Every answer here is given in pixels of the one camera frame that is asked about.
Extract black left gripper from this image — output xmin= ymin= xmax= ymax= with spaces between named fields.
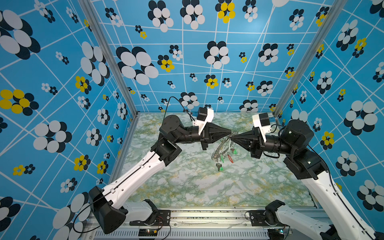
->
xmin=172 ymin=122 xmax=230 ymax=151

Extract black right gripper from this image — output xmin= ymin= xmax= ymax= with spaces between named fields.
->
xmin=232 ymin=128 xmax=296 ymax=161

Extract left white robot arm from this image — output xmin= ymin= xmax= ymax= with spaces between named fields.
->
xmin=89 ymin=114 xmax=231 ymax=234

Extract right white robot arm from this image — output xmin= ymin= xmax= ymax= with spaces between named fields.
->
xmin=232 ymin=120 xmax=384 ymax=240

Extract red key tag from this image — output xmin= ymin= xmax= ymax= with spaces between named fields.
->
xmin=227 ymin=155 xmax=234 ymax=164

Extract silver key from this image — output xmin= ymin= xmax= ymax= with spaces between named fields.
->
xmin=216 ymin=163 xmax=222 ymax=172

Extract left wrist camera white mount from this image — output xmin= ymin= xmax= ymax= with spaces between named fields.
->
xmin=193 ymin=108 xmax=214 ymax=129

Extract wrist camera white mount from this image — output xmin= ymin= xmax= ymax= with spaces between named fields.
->
xmin=193 ymin=108 xmax=214 ymax=129
xmin=252 ymin=113 xmax=271 ymax=142

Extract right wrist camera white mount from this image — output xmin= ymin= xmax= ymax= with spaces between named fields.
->
xmin=252 ymin=113 xmax=271 ymax=142

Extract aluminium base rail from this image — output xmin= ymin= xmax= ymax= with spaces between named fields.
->
xmin=80 ymin=206 xmax=343 ymax=240

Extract aluminium corner post right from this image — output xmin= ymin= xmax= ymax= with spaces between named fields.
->
xmin=273 ymin=0 xmax=348 ymax=118

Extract aluminium corner post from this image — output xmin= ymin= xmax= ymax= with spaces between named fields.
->
xmin=79 ymin=0 xmax=138 ymax=119
xmin=273 ymin=0 xmax=348 ymax=118

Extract aluminium corner post left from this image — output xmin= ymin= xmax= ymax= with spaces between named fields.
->
xmin=79 ymin=0 xmax=138 ymax=119

